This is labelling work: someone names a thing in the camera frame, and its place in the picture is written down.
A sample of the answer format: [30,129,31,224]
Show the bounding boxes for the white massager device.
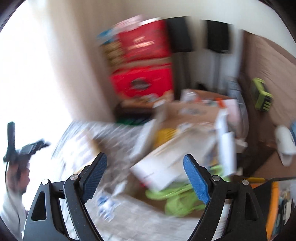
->
[275,125,296,167]

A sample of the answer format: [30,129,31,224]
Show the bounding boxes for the upper red gift bag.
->
[117,20,171,62]

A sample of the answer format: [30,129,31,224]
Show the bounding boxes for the left black speaker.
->
[165,16,194,53]

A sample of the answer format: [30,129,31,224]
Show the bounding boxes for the beige curtain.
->
[47,0,121,126]

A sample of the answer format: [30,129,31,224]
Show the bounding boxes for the black speaker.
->
[206,20,230,54]
[165,16,194,53]

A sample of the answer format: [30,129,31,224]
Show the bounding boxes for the person's left hand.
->
[6,164,30,195]

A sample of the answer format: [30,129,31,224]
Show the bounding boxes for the green black portable radio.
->
[250,78,273,112]

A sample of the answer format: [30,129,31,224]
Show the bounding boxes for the brown wooden sofa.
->
[237,31,295,179]

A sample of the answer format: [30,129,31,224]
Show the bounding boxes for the orange flat box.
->
[251,181,280,240]

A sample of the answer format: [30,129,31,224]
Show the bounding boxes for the lower red gift box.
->
[110,64,173,99]

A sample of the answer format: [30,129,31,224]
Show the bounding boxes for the brown cardboard box behind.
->
[180,89,241,123]

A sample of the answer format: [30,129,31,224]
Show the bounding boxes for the blue handheld fan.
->
[290,121,296,144]

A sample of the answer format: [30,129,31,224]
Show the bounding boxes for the right black speaker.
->
[206,20,230,54]

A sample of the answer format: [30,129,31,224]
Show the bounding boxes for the green rope bundle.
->
[145,165,230,218]

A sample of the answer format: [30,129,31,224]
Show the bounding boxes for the white cardboard tray box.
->
[130,101,236,191]

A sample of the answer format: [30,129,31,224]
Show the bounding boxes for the yellow paper envelope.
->
[153,128,177,149]

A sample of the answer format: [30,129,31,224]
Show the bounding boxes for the gold tea boxes stack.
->
[101,40,125,67]

